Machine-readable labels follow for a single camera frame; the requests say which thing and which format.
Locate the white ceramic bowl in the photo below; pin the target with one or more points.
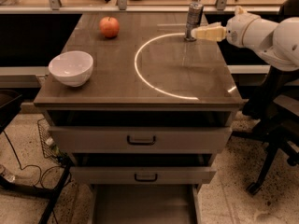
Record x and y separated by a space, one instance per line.
72 68

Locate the middle grey drawer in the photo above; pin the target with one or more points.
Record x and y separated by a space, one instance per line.
143 175

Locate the red apple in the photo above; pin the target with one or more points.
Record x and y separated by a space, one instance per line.
109 27

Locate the grey drawer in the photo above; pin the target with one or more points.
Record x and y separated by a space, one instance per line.
148 140
143 175

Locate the silver redbull can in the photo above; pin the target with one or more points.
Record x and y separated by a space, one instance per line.
194 17

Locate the wire mesh basket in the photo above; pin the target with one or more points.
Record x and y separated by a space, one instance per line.
49 147

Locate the black office chair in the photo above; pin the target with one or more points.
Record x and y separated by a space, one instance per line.
275 110

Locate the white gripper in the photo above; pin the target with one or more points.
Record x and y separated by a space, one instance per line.
235 31

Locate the bottom open drawer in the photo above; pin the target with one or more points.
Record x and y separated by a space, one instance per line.
145 204

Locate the grey drawer cabinet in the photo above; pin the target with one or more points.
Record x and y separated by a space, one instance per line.
147 76

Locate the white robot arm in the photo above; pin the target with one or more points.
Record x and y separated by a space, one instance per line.
277 43

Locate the top grey drawer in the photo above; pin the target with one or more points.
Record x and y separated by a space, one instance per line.
148 140

